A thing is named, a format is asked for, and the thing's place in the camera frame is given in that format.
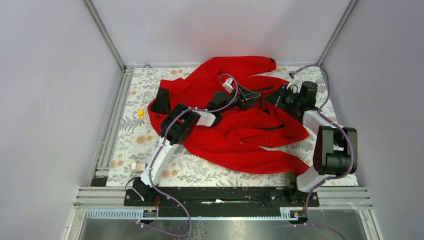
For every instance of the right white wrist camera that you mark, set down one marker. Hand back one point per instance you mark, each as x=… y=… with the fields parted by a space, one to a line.
x=294 y=82

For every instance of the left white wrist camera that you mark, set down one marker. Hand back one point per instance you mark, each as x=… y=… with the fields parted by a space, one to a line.
x=228 y=85

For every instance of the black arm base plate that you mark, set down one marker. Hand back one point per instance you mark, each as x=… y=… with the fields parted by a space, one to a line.
x=220 y=202

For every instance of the red zip-up jacket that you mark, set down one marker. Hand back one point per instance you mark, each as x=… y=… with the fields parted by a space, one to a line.
x=244 y=140

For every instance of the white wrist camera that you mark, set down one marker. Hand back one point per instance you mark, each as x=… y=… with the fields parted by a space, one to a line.
x=294 y=82
x=228 y=85

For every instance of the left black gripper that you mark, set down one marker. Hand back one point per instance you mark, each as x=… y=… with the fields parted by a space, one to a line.
x=249 y=98

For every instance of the multicoloured block row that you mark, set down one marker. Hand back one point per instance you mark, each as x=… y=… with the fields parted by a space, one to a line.
x=138 y=167

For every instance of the floral patterned table mat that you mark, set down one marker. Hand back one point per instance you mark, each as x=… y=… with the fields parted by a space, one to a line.
x=136 y=140

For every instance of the aluminium frame rail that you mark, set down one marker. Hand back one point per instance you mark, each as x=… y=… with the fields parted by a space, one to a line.
x=107 y=202

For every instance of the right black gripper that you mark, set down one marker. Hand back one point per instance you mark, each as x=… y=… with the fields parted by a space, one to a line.
x=277 y=98

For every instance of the small yellow cube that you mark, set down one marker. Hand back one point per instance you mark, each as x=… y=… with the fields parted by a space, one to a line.
x=140 y=113

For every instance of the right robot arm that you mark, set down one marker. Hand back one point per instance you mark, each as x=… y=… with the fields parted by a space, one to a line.
x=335 y=148

